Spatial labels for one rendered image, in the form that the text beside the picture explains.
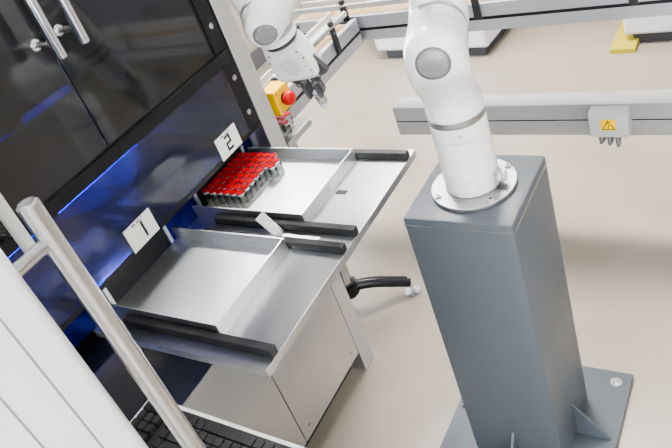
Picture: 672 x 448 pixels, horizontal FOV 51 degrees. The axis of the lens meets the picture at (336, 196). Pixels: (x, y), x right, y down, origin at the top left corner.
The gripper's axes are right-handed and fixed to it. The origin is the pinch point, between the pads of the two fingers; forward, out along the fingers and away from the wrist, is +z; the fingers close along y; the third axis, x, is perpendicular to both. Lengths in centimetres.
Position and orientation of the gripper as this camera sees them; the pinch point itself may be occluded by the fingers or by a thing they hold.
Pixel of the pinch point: (313, 87)
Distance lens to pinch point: 158.4
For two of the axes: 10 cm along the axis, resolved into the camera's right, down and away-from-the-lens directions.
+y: 8.7, -0.6, -4.8
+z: 4.3, 5.6, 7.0
